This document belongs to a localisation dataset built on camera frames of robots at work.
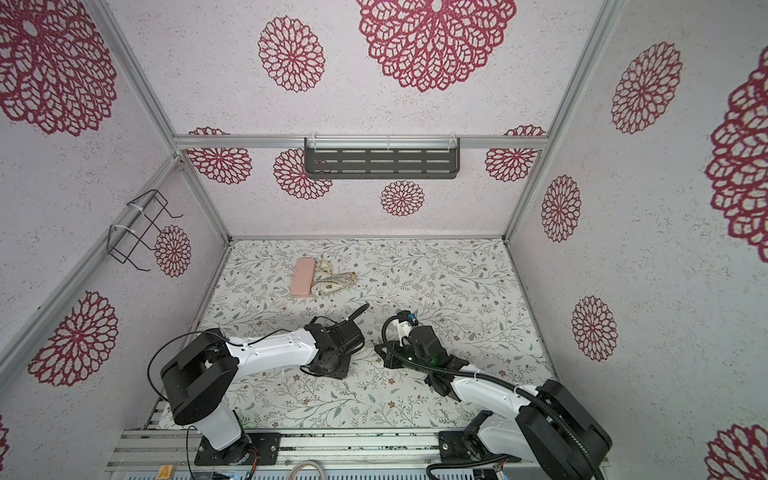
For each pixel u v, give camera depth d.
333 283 1.03
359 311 0.78
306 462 0.72
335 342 0.65
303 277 1.08
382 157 0.92
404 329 0.76
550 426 0.42
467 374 0.57
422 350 0.65
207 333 0.48
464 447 0.66
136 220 0.77
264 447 0.73
